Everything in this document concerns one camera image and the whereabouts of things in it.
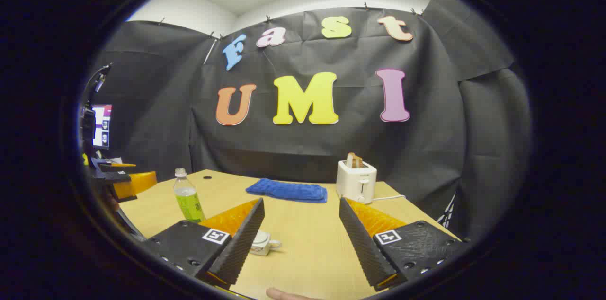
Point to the white toaster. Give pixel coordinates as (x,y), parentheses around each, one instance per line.
(355,181)

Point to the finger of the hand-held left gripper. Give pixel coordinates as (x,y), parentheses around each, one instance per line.
(109,166)
(135,184)

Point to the toasted bread slice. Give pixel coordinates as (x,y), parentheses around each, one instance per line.
(354,160)

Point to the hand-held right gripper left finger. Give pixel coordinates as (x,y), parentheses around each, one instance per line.
(236,243)

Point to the white floral teacup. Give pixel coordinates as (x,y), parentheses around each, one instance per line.
(262,247)

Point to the black backdrop cloth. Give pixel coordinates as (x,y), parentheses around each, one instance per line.
(307,148)

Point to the green label water bottle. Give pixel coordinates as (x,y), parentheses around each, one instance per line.
(189,200)

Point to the computer monitor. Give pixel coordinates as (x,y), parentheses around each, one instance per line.
(102,125)

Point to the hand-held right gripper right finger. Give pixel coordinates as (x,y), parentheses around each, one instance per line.
(362,243)

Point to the blue folded towel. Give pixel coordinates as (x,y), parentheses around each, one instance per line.
(289,191)

